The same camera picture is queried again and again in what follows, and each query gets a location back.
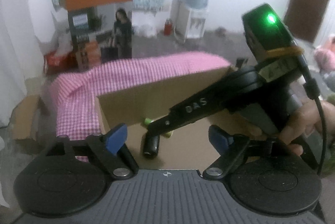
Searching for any person's right hand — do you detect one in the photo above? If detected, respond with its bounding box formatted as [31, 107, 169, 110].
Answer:
[276, 100, 334, 156]

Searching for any brown cardboard box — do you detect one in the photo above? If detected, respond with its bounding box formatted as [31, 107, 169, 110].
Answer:
[95, 67, 257, 171]

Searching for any green bottle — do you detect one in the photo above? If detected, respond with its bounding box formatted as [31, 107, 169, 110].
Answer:
[142, 118, 174, 138]

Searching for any pink checkered tablecloth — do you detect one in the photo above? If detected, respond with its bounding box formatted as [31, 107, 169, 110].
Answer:
[49, 51, 232, 163]

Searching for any person in striped shirt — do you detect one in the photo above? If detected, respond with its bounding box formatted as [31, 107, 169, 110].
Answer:
[314, 34, 334, 105]

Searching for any brown door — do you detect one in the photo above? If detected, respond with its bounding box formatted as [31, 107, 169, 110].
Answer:
[283, 0, 335, 44]

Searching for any small cardboard box on floor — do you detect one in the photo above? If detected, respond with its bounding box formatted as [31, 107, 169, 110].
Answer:
[13, 95, 50, 155]

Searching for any red packaging bag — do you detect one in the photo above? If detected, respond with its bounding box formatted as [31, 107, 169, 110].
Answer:
[43, 51, 78, 75]

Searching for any white water dispenser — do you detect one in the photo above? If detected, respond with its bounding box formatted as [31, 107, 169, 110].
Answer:
[170, 0, 208, 43]

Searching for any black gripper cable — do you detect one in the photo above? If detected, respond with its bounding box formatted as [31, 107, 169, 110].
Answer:
[295, 50, 329, 176]

